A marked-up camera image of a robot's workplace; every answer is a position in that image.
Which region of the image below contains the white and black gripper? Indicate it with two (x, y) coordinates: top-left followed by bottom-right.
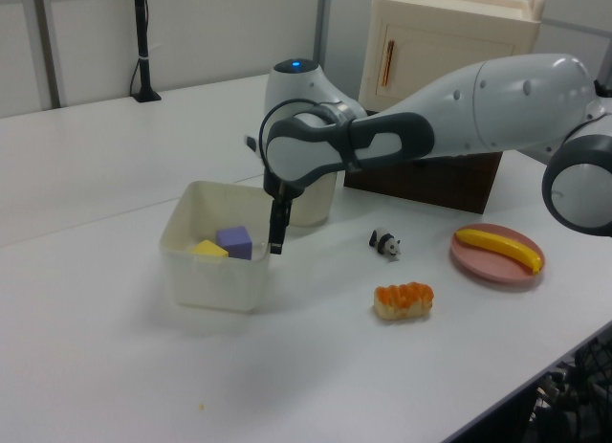
(263, 167), (295, 256)

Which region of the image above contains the cream plastic box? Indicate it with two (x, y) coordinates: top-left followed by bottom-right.
(158, 180), (272, 313)

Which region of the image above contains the white lidded bin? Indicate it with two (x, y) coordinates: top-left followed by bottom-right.
(289, 172), (339, 228)

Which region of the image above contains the purple cube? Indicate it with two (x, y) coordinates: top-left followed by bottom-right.
(215, 226), (253, 261)

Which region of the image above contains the yellow cube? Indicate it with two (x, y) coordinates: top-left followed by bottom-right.
(190, 239), (230, 259)

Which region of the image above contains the panda toy figure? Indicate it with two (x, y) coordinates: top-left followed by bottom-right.
(367, 227), (402, 261)

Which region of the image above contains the orange topped toy bread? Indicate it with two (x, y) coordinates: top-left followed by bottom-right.
(373, 281), (435, 321)

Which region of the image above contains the pink plate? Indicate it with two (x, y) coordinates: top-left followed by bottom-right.
(448, 224), (546, 285)

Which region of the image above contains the yellow toy banana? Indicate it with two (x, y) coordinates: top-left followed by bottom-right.
(453, 228), (545, 275)

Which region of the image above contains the black pole stand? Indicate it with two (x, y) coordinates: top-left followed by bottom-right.
(131, 0), (163, 103)

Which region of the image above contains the cream toy cabinet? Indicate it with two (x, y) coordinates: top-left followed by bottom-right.
(358, 0), (547, 113)

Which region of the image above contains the black mesh chair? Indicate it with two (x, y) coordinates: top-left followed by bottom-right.
(525, 321), (612, 443)

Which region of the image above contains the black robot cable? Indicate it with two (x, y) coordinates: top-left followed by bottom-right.
(256, 97), (336, 176)

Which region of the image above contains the copper cabinet handle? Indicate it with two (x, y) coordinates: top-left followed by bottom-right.
(381, 39), (396, 86)

